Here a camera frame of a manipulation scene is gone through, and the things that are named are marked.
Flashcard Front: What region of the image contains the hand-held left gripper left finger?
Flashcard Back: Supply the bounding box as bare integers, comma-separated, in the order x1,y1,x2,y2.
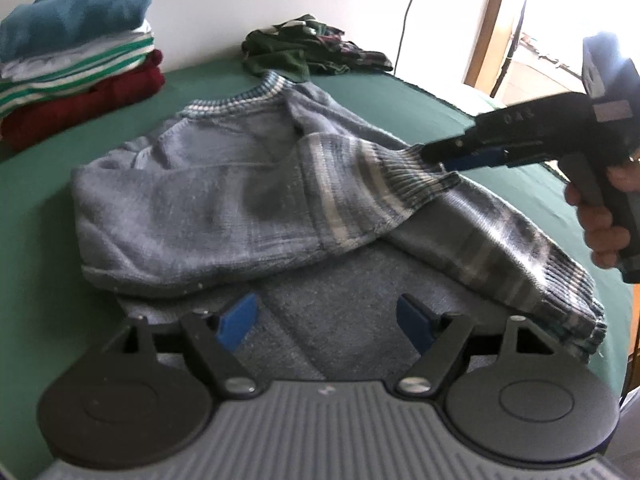
122,292,266,401

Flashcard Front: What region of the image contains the folded green striped shirt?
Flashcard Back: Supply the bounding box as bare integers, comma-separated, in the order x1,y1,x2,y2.
0,35,156,117

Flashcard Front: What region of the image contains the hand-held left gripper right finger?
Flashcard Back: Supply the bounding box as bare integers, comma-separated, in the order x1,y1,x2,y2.
395,294,531,401

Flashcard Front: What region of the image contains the wooden window frame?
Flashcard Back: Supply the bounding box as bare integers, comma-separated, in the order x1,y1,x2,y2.
462,0,526,88

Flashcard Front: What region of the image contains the person's right hand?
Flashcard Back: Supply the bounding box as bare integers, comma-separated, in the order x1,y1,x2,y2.
565,161,640,270

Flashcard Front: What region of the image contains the folded white garment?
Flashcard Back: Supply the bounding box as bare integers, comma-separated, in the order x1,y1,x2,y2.
0,20,153,82

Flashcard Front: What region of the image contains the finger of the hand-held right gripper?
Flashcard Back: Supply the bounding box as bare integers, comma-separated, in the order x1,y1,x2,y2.
443,149,512,171
420,135,503,161

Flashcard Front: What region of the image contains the crumpled dark green garment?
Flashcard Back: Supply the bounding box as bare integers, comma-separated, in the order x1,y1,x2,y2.
241,14,396,83

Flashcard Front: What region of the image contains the grey-blue striped knit sweater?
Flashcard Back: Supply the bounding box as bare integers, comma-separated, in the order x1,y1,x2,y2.
70,72,608,382

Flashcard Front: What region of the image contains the folded red sweater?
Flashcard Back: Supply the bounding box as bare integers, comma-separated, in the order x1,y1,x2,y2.
0,50,166,153

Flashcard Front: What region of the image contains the folded blue sweater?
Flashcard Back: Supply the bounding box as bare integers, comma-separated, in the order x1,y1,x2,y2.
0,0,152,63

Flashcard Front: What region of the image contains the black wall cable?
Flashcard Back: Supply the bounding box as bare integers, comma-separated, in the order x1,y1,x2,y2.
394,0,427,75

